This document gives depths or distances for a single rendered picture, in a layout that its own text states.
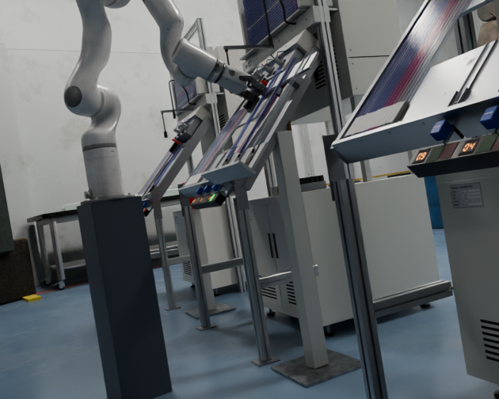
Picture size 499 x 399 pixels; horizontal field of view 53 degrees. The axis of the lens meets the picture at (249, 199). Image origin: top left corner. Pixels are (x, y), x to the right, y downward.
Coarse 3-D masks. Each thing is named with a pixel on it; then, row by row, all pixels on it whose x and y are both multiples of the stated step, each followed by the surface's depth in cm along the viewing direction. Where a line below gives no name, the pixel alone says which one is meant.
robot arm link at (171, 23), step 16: (144, 0) 167; (160, 0) 164; (160, 16) 164; (176, 16) 164; (160, 32) 167; (176, 32) 168; (160, 48) 170; (176, 64) 170; (176, 80) 170; (192, 80) 170
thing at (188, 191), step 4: (204, 180) 217; (192, 184) 233; (196, 184) 226; (200, 184) 222; (204, 184) 218; (208, 184) 215; (212, 184) 212; (220, 184) 205; (224, 184) 202; (228, 184) 199; (180, 188) 254; (184, 188) 246; (188, 188) 241; (192, 188) 236; (196, 188) 232; (224, 188) 207; (228, 188) 204; (184, 192) 253; (188, 192) 248; (192, 192) 243; (204, 192) 230; (212, 192) 223; (188, 196) 256; (192, 196) 250; (196, 196) 245
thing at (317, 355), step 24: (288, 144) 175; (288, 168) 175; (288, 192) 174; (288, 216) 175; (288, 240) 178; (312, 264) 176; (312, 288) 176; (312, 312) 175; (312, 336) 174; (312, 360) 175; (336, 360) 179; (312, 384) 162
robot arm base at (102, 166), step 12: (84, 156) 176; (96, 156) 174; (108, 156) 175; (96, 168) 174; (108, 168) 175; (96, 180) 174; (108, 180) 174; (120, 180) 179; (84, 192) 176; (96, 192) 174; (108, 192) 174; (120, 192) 178
